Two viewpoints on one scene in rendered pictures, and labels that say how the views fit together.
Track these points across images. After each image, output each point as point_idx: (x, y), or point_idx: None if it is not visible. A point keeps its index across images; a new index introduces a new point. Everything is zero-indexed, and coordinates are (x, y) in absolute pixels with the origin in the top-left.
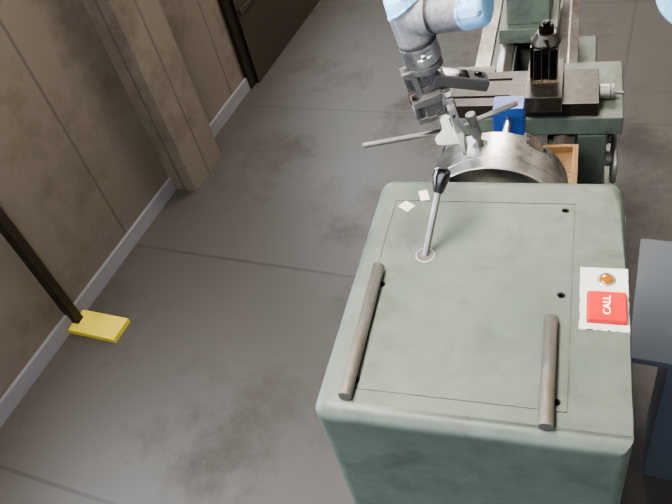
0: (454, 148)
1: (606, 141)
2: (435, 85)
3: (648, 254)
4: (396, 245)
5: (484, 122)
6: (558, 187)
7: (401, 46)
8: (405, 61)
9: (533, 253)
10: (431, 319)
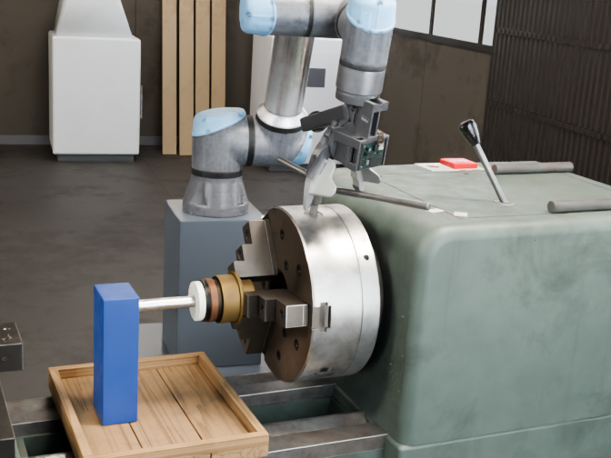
0: (315, 238)
1: None
2: None
3: None
4: (513, 211)
5: None
6: (352, 179)
7: (386, 61)
8: (382, 84)
9: (441, 180)
10: (557, 195)
